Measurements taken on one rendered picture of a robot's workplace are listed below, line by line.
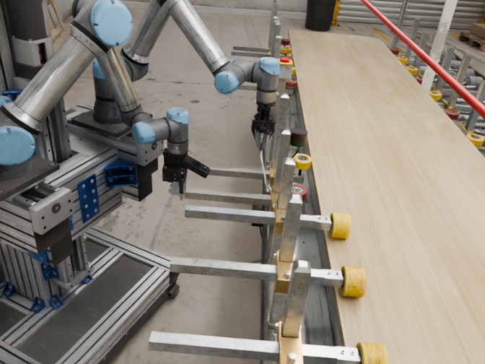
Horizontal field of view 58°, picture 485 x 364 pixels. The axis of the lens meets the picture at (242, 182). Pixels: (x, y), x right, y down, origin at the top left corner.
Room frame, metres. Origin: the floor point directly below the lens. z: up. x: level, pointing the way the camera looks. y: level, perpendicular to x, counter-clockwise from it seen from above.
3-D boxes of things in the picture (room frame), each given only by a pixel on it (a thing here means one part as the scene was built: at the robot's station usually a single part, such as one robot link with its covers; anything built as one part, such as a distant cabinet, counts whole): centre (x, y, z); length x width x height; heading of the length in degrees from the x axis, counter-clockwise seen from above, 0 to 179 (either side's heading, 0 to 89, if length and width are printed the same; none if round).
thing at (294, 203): (0.93, -0.14, 0.93); 0.04 x 0.04 x 0.48; 0
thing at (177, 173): (1.39, 0.25, 0.97); 0.09 x 0.08 x 0.12; 90
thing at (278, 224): (1.16, -0.14, 0.95); 0.14 x 0.06 x 0.05; 0
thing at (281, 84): (1.95, -0.14, 0.93); 0.05 x 0.05 x 0.45; 0
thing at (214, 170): (1.64, -0.04, 0.81); 0.44 x 0.03 x 0.04; 90
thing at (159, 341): (0.64, -0.07, 0.95); 0.50 x 0.04 x 0.04; 90
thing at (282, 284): (0.91, -0.14, 0.95); 0.14 x 0.06 x 0.05; 0
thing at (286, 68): (1.94, -0.14, 1.18); 0.07 x 0.07 x 0.08; 0
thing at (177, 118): (1.39, 0.24, 1.13); 0.09 x 0.08 x 0.11; 130
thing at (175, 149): (1.39, 0.24, 1.05); 0.08 x 0.08 x 0.05
